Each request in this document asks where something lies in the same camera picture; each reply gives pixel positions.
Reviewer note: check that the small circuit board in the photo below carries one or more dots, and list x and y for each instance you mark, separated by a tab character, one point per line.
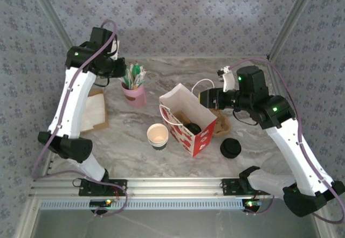
99	203
252	203

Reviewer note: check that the aluminium frame post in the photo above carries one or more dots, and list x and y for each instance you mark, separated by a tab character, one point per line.
292	20
56	20

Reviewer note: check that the green white sachet stick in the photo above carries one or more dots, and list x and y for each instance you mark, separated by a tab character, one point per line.
136	71
127	73
123	81
140	77

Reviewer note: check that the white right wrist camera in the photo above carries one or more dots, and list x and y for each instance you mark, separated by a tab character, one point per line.
229	80

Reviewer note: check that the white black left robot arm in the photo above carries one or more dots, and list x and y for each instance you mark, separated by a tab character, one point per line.
72	100

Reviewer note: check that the pink cup holder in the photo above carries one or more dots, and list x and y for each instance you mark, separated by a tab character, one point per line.
136	98

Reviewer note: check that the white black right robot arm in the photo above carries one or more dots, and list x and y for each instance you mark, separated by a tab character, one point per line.
291	152

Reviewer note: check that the red white paper bag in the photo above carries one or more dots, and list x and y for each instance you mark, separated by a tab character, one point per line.
200	143

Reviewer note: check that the grey metal panel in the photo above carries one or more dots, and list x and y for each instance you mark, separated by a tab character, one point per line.
175	224

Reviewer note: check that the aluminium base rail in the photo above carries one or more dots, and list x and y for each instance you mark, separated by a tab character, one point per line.
175	185

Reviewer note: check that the brown cardboard tray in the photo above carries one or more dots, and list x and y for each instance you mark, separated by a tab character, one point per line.
103	127

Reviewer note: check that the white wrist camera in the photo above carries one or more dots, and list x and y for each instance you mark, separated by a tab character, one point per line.
116	47
229	80

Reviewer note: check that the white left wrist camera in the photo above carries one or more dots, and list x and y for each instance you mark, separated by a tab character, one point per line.
116	47

